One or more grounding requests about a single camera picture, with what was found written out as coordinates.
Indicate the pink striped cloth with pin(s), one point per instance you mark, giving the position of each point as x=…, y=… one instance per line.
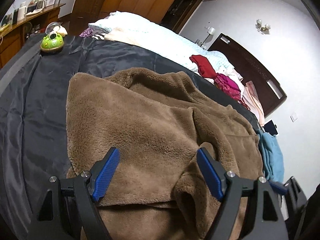
x=252, y=100

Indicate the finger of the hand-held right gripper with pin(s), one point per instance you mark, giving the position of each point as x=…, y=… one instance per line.
x=278, y=187

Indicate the wooden desk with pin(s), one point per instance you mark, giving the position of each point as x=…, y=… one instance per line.
x=15, y=42

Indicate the white kettle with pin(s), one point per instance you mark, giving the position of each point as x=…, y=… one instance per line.
x=22, y=10

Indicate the white tablet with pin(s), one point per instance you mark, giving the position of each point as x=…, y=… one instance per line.
x=270, y=128

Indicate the dark wooden headboard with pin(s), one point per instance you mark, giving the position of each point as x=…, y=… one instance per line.
x=250, y=57

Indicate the wall lamp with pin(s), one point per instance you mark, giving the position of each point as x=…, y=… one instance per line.
x=263, y=26

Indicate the purple patterned cloth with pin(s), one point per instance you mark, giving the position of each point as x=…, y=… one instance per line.
x=91, y=33

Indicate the beige small plush toy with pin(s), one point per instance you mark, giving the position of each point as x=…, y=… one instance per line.
x=63, y=31

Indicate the bedside lamp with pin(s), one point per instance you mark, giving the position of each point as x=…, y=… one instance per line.
x=211, y=30

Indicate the white wall socket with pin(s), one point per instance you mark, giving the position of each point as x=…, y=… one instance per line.
x=294, y=117

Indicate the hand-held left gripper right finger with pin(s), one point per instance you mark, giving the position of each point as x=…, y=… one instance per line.
x=210, y=175

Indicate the green toy with clear dome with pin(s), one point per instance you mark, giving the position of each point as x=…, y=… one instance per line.
x=52, y=43

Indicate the teal blue garment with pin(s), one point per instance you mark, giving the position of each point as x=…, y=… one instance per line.
x=271, y=155

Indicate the dark grey bed cover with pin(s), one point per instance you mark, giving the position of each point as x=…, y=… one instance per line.
x=37, y=100

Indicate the red garment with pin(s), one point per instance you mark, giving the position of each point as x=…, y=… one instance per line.
x=205, y=66

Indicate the white duvet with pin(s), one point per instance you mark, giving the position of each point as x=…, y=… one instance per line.
x=150, y=30

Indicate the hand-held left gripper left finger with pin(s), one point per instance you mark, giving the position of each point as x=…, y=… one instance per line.
x=105, y=175

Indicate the brown fleece sweatshirt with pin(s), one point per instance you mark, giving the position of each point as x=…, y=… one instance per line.
x=150, y=130

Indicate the magenta garment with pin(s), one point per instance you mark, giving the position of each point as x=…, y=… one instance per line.
x=228, y=86

